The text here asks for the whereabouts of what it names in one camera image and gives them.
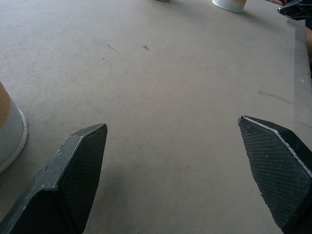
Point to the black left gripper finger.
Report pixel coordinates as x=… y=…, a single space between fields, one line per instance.
x=275 y=170
x=73 y=175
x=297 y=11

